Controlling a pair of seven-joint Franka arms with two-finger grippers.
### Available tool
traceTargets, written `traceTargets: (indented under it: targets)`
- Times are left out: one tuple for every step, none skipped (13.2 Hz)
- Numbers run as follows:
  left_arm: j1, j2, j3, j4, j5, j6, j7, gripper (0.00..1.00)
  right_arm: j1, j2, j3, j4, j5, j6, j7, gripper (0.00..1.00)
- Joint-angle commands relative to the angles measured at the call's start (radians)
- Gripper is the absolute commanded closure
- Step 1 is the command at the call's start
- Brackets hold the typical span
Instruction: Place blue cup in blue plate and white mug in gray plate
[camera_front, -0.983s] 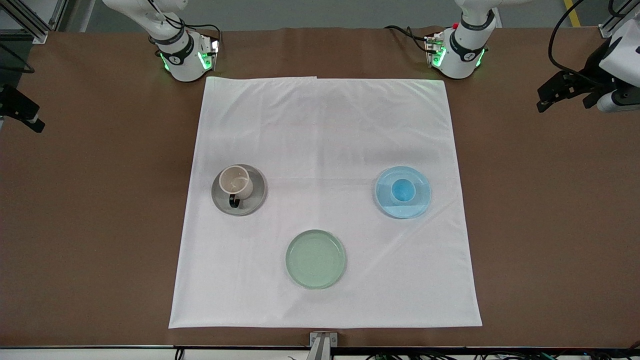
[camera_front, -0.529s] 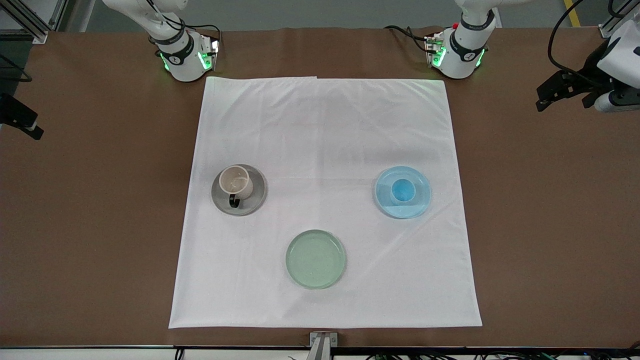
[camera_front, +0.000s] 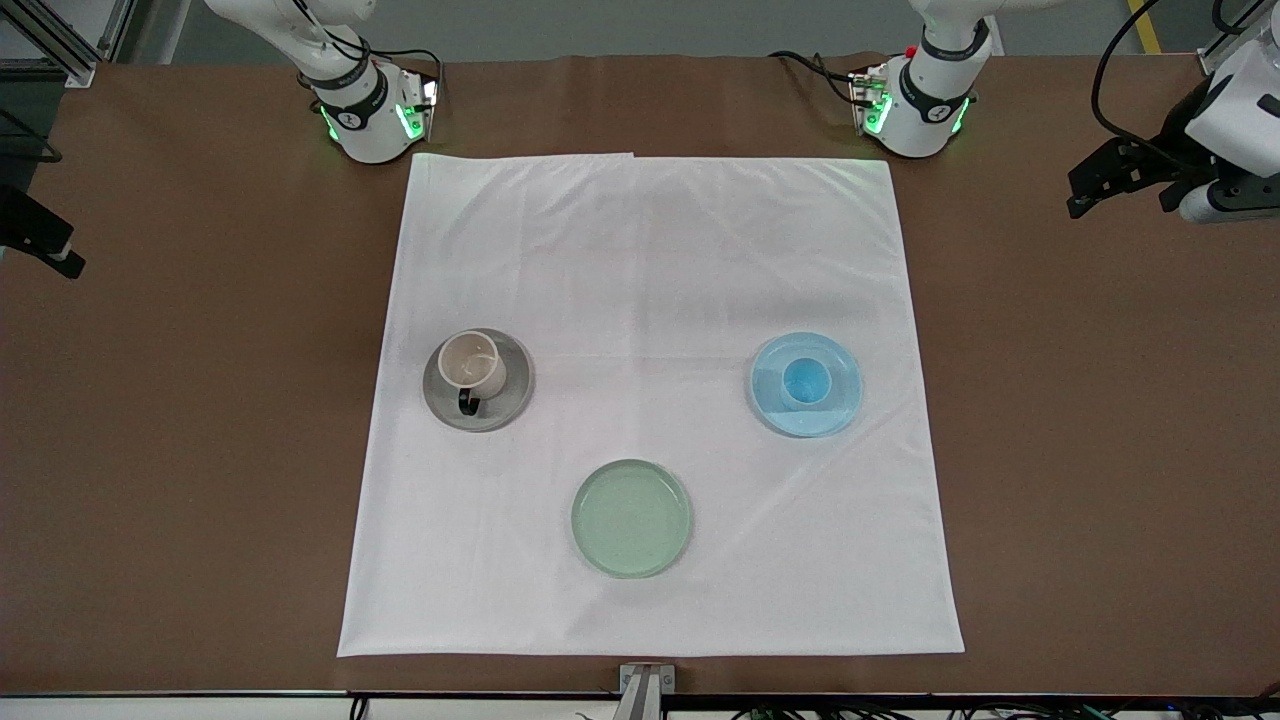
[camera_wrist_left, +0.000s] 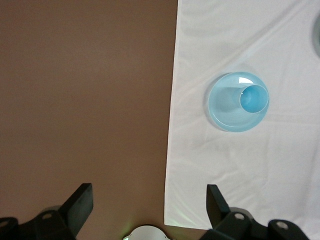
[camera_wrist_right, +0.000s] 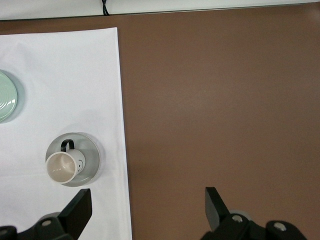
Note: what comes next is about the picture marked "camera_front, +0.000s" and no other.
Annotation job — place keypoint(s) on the blue round plate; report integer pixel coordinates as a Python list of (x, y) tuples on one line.
[(775, 410)]

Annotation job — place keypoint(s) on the green round plate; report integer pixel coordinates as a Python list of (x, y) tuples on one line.
[(631, 519)]

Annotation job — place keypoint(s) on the silver base connector box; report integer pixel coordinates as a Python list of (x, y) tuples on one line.
[(868, 95), (420, 100)]

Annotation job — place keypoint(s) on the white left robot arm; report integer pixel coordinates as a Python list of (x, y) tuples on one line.
[(925, 110)]

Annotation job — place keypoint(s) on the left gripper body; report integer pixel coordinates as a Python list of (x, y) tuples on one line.
[(1171, 147)]

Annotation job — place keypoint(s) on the aluminium frame profile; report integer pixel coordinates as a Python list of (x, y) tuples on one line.
[(45, 40), (1235, 45)]

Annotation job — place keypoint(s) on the silver left base connector box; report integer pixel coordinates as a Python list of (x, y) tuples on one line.
[(868, 95)]

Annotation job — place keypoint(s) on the gray round plate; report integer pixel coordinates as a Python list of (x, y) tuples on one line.
[(515, 395)]

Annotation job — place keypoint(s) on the blue cup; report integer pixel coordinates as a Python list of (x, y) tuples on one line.
[(806, 383)]

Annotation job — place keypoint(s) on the aluminium table edge bracket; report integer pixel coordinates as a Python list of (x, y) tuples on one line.
[(645, 690)]

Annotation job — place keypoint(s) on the white square cloth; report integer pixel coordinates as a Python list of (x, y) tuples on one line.
[(650, 300)]

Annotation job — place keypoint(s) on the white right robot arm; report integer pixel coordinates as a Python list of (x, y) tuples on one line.
[(365, 120)]

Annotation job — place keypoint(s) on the silver right base connector box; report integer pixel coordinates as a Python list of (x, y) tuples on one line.
[(420, 100)]

